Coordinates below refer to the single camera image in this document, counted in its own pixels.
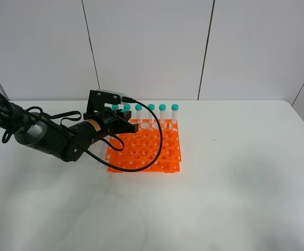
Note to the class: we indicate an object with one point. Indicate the racked tube far right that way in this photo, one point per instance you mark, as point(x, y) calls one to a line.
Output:
point(174, 109)

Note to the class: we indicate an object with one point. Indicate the teal capped clear test tube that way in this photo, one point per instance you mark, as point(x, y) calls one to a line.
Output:
point(126, 108)

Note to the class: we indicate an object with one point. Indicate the orange test tube rack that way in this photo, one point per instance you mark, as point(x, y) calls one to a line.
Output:
point(141, 148)

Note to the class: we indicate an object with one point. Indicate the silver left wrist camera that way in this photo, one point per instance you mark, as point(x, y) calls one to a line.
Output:
point(109, 97)

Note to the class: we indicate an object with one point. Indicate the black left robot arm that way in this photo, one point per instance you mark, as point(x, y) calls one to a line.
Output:
point(66, 135)

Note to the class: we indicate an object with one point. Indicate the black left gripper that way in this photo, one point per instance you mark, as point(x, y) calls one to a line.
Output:
point(100, 120)

